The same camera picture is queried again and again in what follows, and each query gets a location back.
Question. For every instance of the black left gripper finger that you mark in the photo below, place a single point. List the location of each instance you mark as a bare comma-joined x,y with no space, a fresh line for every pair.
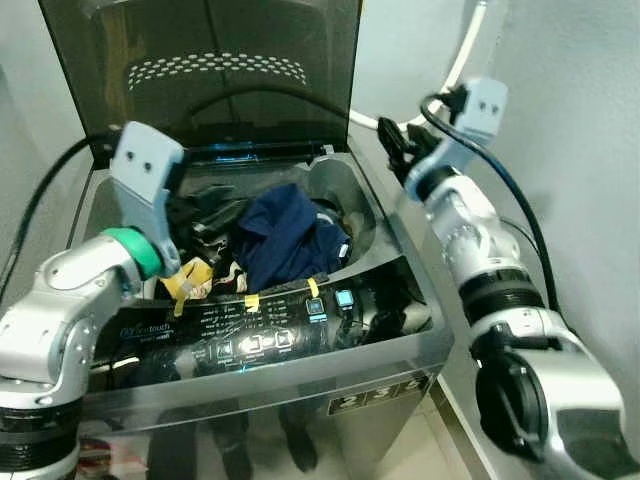
232,216
228,198

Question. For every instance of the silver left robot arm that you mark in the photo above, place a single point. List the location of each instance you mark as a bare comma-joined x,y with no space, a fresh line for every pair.
60,295

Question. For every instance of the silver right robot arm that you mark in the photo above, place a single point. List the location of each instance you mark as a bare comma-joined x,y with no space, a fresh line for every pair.
480,250

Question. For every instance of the silver top-load washing machine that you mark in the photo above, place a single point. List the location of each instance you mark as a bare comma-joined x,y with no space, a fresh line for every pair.
300,388

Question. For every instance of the black garment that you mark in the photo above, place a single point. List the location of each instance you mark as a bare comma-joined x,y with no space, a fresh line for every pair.
215,232

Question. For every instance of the navy blue garment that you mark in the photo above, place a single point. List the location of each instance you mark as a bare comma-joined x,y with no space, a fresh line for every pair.
285,235

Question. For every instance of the yellow patterned garment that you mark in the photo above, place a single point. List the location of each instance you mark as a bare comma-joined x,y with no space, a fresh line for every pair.
190,280

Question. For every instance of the yellow tape piece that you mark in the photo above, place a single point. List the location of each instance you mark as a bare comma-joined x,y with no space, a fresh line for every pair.
252,301
313,287

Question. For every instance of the black washer control panel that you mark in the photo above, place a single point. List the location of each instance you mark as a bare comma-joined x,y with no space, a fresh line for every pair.
270,322

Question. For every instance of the dark glass washer lid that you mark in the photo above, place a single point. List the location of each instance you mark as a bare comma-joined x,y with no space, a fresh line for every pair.
200,40

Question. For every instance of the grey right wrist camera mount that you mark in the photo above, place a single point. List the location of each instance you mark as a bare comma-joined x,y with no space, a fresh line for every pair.
485,110

